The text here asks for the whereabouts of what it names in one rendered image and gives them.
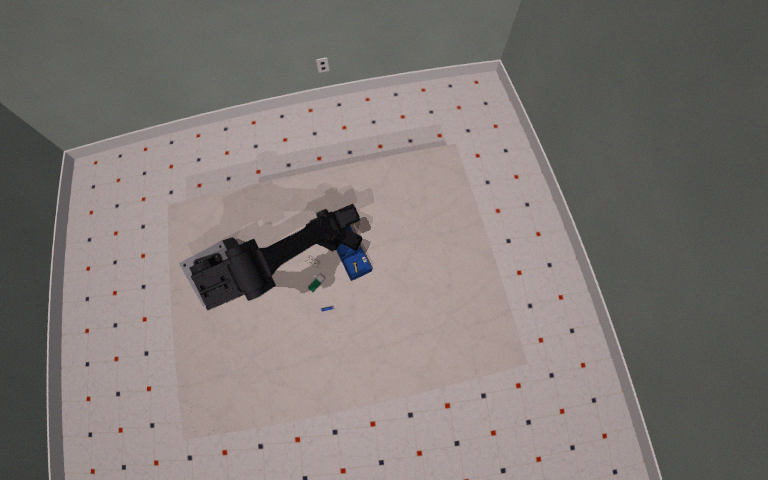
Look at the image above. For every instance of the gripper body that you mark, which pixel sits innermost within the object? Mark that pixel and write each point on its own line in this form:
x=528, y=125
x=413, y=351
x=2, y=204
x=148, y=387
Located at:
x=329, y=246

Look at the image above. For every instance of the dark blue rack of bins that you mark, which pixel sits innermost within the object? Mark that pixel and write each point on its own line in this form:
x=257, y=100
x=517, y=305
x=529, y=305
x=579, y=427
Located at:
x=349, y=256

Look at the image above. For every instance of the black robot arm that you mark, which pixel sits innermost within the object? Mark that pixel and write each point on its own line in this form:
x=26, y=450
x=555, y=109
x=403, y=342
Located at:
x=245, y=273

